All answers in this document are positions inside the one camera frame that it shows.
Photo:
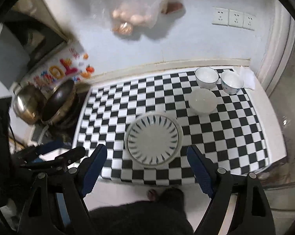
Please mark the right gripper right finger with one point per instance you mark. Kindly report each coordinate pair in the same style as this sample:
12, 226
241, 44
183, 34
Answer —
207, 174

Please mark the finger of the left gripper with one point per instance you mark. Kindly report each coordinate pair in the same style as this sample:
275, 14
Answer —
72, 156

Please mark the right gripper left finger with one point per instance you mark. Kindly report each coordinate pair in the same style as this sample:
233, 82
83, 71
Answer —
89, 170

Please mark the white plate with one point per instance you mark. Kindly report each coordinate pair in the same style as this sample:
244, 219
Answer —
180, 129

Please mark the blue leaf pattern plate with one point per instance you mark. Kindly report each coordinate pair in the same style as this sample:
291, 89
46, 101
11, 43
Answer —
153, 139

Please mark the plain white bowl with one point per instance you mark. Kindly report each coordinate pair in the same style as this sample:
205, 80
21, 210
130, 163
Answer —
202, 101

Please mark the white bowl coloured dots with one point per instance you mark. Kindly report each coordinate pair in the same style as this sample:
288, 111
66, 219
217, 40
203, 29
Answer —
231, 82

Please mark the white bowl dark rim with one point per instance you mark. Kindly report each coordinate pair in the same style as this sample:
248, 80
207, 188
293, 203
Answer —
206, 77

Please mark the dark wok pan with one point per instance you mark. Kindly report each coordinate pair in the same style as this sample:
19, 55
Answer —
59, 103

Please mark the steel pot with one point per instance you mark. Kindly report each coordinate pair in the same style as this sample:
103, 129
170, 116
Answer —
28, 103

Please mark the white paper napkin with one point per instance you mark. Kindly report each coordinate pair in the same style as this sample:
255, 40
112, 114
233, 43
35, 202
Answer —
248, 77

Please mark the plastic bag with eggs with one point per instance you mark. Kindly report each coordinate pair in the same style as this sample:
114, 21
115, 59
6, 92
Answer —
123, 16

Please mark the white triple wall socket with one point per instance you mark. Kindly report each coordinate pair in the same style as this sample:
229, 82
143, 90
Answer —
233, 18

